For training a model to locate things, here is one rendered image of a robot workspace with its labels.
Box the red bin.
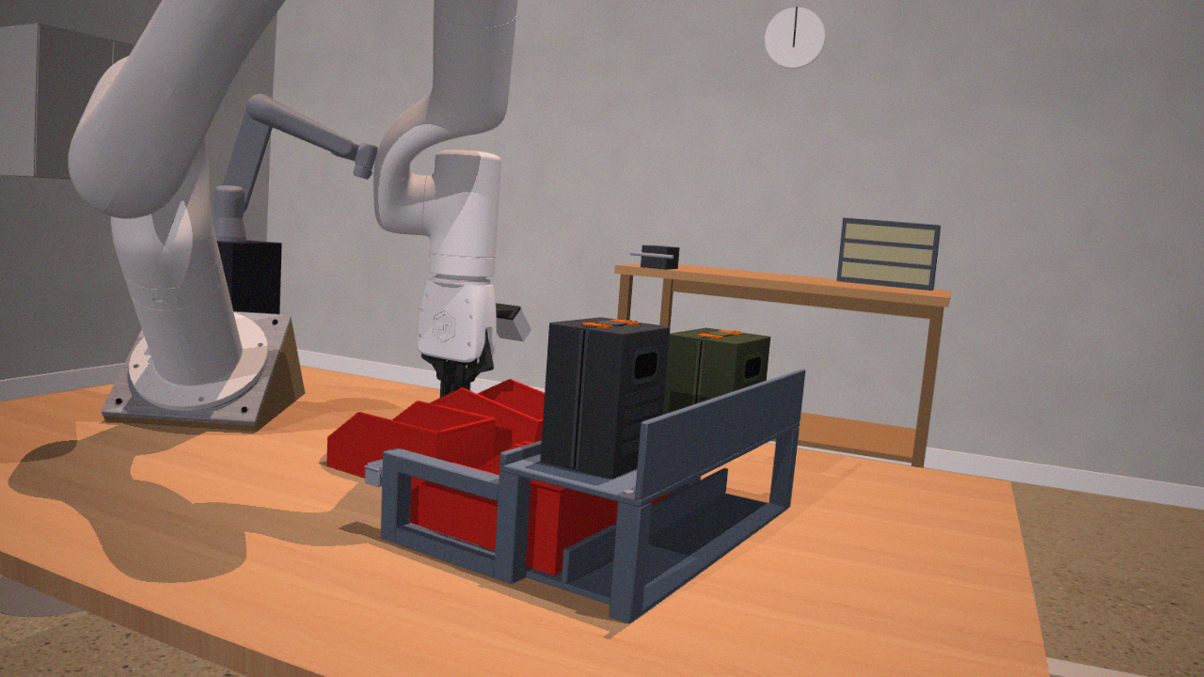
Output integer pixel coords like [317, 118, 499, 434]
[431, 379, 545, 459]
[521, 441, 669, 524]
[411, 479, 616, 575]
[326, 401, 495, 478]

